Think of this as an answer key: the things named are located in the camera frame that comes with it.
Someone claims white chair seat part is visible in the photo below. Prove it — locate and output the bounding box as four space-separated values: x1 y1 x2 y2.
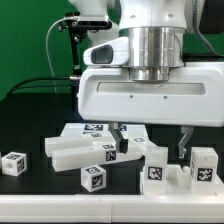
140 165 224 195

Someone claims white L-shaped border fence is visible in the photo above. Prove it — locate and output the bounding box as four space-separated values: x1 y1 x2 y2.
0 173 224 224

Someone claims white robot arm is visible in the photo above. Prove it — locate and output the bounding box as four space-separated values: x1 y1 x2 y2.
78 0 224 157

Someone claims white cube nut with tag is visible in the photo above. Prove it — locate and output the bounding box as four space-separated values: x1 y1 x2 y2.
81 165 106 192

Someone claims white long side bar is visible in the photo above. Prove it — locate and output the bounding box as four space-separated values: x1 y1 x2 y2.
52 137 146 172
45 133 114 157

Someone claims white cube nut far left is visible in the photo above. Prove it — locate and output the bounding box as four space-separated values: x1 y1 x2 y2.
1 152 27 176

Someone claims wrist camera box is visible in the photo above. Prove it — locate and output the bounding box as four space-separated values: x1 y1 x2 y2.
83 37 130 66

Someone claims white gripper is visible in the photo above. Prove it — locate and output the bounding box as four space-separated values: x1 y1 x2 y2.
78 62 224 158

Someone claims black camera on stand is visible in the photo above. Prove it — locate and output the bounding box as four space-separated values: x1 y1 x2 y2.
57 12 112 33

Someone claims white long side bar lower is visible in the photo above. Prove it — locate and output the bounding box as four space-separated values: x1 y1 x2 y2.
52 137 146 172

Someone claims black cable bundle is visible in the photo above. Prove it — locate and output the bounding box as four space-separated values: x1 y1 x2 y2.
4 74 84 98

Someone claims white long side bar upper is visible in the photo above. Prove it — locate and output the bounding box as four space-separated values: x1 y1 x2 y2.
45 133 114 157

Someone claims grey cable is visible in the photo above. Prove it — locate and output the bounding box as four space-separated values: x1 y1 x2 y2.
45 17 73 94

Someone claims white flat chair back panel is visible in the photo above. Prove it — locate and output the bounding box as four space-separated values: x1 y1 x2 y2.
61 123 147 138

